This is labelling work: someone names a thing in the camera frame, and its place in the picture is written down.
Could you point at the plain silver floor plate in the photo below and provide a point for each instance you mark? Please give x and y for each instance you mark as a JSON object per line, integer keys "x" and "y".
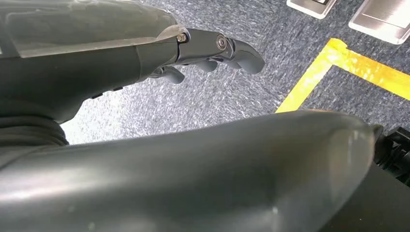
{"x": 381, "y": 20}

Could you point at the floor socket plate with opening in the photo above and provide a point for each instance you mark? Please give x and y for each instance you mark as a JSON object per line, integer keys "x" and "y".
{"x": 309, "y": 7}

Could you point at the black robot body part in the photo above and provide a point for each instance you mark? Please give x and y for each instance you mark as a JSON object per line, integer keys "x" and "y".
{"x": 381, "y": 205}

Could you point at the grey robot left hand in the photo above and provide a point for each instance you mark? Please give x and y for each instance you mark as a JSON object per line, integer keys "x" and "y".
{"x": 80, "y": 64}

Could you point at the yellow floor tape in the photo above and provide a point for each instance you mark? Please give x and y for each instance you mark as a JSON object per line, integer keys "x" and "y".
{"x": 333, "y": 56}

